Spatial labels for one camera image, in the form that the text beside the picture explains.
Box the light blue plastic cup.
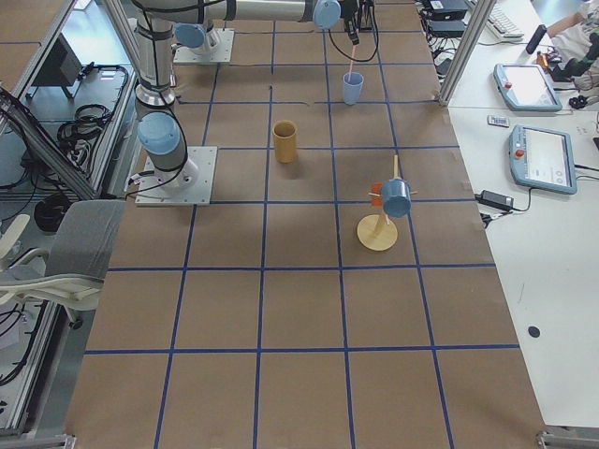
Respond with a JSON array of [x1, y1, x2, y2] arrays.
[[343, 71, 364, 106]]

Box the bamboo wooden cup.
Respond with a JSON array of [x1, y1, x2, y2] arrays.
[[272, 120, 297, 164]]

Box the pink chopstick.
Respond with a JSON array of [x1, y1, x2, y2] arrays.
[[346, 44, 357, 84]]

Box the lower teach pendant tablet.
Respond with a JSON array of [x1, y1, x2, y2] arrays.
[[508, 124, 577, 195]]

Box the grey office chair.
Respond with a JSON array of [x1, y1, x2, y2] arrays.
[[1, 199, 125, 329]]

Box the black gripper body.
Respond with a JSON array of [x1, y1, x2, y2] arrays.
[[340, 0, 374, 33]]

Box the orange plastic mug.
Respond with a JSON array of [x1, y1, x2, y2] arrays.
[[369, 182, 383, 208]]

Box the aluminium frame post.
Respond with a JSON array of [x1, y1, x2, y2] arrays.
[[438, 0, 496, 106]]

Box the black power adapter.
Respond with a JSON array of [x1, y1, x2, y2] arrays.
[[475, 190, 514, 211]]

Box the teach pendant tablet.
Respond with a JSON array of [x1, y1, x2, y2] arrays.
[[493, 64, 562, 112], [508, 124, 577, 195]]

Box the wooden mug tree stand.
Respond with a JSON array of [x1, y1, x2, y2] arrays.
[[357, 154, 415, 252]]

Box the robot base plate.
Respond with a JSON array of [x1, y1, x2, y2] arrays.
[[135, 146, 217, 207], [173, 28, 235, 65]]

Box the upper teach pendant tablet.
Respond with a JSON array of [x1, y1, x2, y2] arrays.
[[493, 64, 562, 112]]

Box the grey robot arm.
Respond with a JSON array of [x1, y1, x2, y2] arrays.
[[133, 1, 373, 112]]

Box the white keyboard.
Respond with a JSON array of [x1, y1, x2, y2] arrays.
[[486, 5, 524, 41]]

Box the black monitor on floor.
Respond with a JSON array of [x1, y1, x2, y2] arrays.
[[26, 34, 83, 99]]

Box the blue plastic mug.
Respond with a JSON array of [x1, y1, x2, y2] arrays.
[[381, 178, 412, 218]]

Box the small black round cap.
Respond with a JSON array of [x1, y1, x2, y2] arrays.
[[528, 326, 541, 338]]

